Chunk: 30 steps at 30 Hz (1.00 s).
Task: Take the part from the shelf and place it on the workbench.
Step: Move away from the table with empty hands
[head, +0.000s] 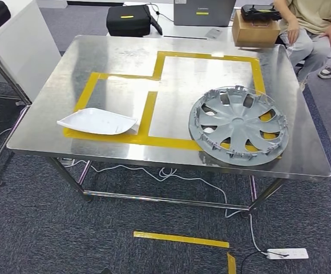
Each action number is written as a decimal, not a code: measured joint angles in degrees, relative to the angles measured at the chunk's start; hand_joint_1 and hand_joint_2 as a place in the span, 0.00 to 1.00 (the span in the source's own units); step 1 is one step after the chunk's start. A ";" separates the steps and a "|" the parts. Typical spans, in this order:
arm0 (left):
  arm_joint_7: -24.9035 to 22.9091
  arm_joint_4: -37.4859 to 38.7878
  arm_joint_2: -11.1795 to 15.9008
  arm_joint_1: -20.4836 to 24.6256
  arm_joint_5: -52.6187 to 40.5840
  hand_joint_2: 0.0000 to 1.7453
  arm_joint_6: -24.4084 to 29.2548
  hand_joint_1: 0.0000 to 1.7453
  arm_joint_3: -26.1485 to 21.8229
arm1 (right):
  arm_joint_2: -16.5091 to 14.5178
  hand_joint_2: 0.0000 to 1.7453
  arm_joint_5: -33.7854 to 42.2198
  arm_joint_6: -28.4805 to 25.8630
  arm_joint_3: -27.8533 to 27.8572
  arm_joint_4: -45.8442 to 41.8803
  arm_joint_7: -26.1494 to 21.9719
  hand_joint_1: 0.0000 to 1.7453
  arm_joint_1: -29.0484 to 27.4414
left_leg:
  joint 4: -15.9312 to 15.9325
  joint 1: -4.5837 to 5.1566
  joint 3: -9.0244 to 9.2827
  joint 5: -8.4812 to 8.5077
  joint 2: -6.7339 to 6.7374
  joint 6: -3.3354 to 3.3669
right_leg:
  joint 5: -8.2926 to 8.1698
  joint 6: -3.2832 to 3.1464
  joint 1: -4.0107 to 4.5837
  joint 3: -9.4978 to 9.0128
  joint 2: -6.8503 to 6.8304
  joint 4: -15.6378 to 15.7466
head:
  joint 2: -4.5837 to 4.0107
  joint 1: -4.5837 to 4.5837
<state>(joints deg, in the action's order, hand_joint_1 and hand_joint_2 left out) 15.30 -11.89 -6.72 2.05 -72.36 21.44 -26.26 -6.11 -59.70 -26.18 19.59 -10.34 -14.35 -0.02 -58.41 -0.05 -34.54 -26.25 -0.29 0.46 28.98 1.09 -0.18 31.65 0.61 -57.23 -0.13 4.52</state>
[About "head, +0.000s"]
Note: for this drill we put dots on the white curved plastic part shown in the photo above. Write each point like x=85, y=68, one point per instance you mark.
x=97, y=121

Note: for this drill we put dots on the yellow workbench tape outline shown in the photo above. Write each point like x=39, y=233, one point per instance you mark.
x=148, y=113

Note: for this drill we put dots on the steel workbench table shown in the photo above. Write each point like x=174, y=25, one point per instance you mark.
x=125, y=53

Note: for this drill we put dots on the grey wheel cover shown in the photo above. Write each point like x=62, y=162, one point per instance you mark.
x=239, y=125

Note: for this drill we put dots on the open yellow floor tape outline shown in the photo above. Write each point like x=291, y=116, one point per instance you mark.
x=182, y=239

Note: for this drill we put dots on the small grey pad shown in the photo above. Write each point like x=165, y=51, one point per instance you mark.
x=214, y=33

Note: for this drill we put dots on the black carrying case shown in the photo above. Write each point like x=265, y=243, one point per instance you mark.
x=128, y=21

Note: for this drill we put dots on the cardboard box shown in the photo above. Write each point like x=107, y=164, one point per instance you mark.
x=254, y=36

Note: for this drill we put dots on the long white power strip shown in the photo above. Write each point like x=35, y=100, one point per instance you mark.
x=294, y=253

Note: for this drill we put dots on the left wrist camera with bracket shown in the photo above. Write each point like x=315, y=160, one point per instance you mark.
x=106, y=271

